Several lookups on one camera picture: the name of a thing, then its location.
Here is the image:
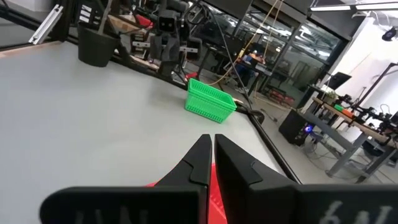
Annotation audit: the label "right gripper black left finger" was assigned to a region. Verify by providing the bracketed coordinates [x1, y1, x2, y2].
[39, 133, 214, 224]

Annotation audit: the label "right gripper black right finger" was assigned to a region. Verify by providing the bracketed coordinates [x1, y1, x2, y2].
[213, 133, 398, 224]

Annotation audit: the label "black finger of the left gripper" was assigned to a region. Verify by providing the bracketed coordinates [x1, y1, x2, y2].
[130, 32, 167, 63]
[165, 32, 203, 63]

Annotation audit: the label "red plastic basket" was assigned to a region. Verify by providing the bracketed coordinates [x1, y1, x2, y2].
[144, 161, 229, 224]

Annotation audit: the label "person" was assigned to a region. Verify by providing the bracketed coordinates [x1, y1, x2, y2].
[234, 43, 268, 94]

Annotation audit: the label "black computer tower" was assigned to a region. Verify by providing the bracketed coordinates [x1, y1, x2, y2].
[278, 108, 315, 147]

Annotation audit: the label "wooden workbench grey legs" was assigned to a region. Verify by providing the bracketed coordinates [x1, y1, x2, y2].
[300, 96, 398, 184]

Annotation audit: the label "grey table mat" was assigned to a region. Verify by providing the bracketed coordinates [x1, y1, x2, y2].
[0, 40, 285, 224]

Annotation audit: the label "silver aluminium extrusion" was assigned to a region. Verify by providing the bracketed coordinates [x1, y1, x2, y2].
[28, 3, 64, 45]

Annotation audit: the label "small potted plant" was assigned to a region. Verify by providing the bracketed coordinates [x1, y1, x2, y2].
[322, 90, 338, 105]

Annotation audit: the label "black computer monitor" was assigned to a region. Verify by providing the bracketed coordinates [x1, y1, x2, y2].
[325, 71, 353, 91]

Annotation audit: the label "ceiling light strip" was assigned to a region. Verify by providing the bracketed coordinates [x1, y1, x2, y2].
[309, 1, 398, 12]

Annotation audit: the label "black ceiling spotlight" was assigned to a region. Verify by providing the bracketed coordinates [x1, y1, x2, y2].
[381, 26, 398, 42]

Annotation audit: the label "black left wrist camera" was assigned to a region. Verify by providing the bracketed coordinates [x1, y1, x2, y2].
[157, 9, 181, 34]

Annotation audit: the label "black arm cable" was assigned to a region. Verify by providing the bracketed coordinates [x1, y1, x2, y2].
[198, 0, 254, 108]

